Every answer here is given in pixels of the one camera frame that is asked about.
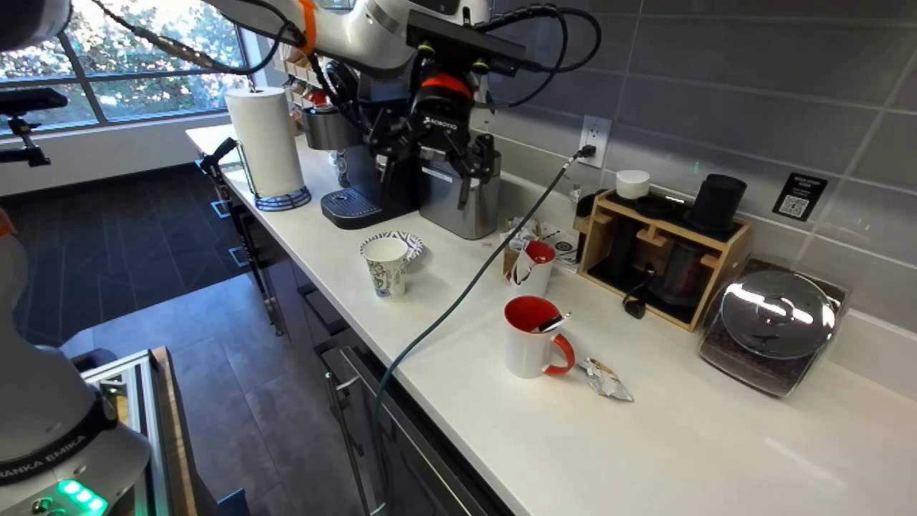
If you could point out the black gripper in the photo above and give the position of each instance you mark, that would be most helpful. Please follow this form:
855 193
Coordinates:
445 109

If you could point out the patterned paper cup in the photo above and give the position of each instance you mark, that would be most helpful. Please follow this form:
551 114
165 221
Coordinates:
386 267

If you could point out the small white cup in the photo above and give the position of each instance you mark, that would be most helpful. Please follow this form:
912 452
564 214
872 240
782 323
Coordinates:
633 184

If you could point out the stainless steel canister box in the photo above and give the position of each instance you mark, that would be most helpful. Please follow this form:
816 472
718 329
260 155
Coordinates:
449 220

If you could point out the black coffee machine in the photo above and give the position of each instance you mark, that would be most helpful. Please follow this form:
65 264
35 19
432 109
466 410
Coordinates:
359 203

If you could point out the silver metal pitcher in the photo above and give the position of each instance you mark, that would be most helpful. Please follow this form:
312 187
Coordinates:
330 129

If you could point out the small white red mug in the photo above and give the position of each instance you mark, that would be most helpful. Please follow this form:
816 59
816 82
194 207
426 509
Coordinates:
534 267

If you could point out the paper towel holder base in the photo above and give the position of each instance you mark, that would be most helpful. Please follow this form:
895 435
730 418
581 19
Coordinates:
286 203

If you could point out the white paper towel roll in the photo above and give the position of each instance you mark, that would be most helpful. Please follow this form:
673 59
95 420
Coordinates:
267 144

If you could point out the large white red mug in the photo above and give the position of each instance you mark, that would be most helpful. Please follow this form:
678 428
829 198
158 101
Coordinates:
531 340

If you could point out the wooden organizer box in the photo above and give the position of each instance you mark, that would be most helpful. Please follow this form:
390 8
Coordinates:
660 258

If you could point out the black scoop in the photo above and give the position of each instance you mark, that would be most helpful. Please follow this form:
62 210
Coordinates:
634 304

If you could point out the dark counter cabinet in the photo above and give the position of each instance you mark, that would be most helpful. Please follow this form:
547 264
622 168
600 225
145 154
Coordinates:
317 382

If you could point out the crumpled clear wrapper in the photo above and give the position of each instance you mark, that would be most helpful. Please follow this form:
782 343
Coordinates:
604 376

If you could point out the black cylinder container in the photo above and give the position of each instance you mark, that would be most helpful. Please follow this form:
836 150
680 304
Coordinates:
718 205

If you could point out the black QR code sign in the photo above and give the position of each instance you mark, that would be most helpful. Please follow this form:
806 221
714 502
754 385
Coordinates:
802 197

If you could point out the white wall outlet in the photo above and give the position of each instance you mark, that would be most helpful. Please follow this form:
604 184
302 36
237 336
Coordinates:
595 139

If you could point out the aluminium frame cart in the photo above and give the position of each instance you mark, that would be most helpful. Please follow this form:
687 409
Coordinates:
145 420

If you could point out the black camera tripod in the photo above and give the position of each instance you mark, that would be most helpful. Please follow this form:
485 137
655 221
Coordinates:
25 118

